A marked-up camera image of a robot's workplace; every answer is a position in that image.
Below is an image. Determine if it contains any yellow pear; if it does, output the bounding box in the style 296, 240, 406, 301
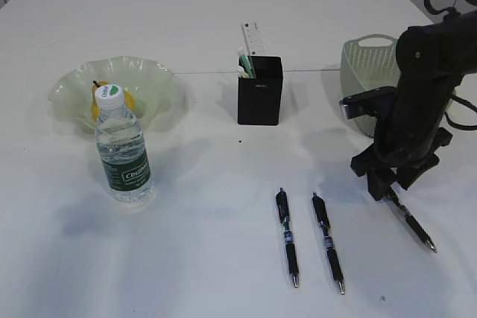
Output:
91, 81, 136, 121

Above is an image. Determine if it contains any clear water bottle green label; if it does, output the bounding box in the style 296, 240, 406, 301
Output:
92, 83, 154, 204

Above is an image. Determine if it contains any transparent plastic ruler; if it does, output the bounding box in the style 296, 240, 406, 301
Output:
241, 22, 265, 56

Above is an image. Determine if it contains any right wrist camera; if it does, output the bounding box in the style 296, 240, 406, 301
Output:
339, 86, 396, 120

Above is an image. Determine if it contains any green wavy glass plate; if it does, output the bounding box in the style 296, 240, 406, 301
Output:
48, 56, 187, 133

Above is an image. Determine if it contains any teal green pen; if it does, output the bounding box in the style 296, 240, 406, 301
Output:
238, 48, 256, 78

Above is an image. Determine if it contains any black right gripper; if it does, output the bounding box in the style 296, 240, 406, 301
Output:
351, 71, 453, 201

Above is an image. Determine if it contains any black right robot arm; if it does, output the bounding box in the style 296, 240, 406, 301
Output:
340, 12, 476, 200

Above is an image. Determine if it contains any black gel pen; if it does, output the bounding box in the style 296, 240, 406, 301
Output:
386, 188, 437, 252
275, 188, 300, 288
312, 192, 345, 295

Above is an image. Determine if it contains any black square pen holder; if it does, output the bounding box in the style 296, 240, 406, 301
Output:
237, 56, 283, 126

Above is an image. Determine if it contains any green plastic woven basket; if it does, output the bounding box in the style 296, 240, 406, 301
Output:
338, 34, 455, 139

